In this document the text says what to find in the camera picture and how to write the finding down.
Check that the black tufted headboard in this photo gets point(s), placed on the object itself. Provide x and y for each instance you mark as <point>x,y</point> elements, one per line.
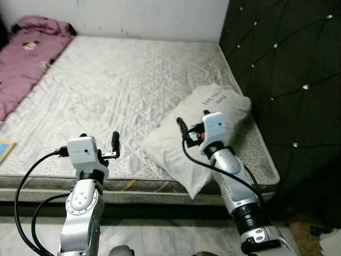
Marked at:
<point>287,80</point>

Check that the blue yellow children's book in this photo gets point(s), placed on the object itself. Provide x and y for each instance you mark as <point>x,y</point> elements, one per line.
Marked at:
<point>5,151</point>

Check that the white scalloped foam board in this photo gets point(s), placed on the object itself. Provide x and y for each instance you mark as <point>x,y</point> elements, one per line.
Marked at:
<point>334,248</point>

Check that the pink cartoon print blanket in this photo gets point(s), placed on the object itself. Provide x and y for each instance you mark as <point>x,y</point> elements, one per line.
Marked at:
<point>26,64</point>

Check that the white pillow with lettering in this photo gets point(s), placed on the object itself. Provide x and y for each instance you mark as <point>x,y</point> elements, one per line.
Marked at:
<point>170,146</point>

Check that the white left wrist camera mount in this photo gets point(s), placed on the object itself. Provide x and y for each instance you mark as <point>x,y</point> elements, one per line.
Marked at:
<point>85,152</point>

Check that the silver left robot leg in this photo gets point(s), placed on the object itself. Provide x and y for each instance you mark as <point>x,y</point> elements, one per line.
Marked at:
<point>121,251</point>

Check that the white quilted mattress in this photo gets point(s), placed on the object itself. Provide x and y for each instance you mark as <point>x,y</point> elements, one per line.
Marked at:
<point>117,85</point>

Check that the silver right robot leg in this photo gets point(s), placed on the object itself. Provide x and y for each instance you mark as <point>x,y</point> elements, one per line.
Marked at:
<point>203,254</point>

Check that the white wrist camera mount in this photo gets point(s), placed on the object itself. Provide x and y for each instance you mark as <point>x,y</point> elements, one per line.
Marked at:
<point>216,127</point>
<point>85,152</point>

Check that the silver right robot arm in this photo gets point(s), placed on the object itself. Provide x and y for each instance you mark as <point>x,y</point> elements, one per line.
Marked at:
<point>240,186</point>

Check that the silver robot leg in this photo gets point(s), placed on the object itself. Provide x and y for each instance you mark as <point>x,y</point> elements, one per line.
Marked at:
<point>121,251</point>
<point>203,254</point>

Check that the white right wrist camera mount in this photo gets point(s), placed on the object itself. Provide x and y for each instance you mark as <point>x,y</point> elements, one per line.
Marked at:
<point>216,127</point>

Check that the brown floor mat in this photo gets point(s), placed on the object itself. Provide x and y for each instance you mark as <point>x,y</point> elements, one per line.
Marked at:
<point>306,234</point>

